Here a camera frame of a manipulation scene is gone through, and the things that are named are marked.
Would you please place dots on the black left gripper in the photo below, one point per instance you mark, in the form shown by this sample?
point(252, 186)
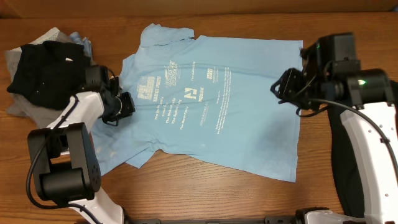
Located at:
point(129, 107)

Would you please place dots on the black garment pile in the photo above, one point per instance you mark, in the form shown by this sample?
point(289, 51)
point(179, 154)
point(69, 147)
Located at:
point(344, 167)

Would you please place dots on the grey folded garment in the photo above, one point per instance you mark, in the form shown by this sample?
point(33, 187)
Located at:
point(22, 107)

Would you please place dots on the light blue printed t-shirt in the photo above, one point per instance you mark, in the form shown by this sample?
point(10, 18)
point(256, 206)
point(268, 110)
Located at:
point(209, 98)

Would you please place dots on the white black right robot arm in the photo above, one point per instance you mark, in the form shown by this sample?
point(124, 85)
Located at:
point(369, 119)

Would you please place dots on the white mesh folded garment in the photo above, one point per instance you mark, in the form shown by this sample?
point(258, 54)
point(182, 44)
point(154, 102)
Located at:
point(52, 34)

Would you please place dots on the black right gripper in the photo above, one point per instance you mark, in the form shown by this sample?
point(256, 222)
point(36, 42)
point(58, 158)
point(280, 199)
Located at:
point(289, 82)

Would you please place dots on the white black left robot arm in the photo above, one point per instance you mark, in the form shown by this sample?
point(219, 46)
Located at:
point(64, 170)

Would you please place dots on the blue folded garment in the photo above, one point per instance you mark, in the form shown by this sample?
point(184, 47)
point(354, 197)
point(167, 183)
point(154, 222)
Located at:
point(84, 41)

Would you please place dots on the black folded polo shirt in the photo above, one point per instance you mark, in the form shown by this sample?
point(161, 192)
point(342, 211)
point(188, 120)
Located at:
point(48, 74)

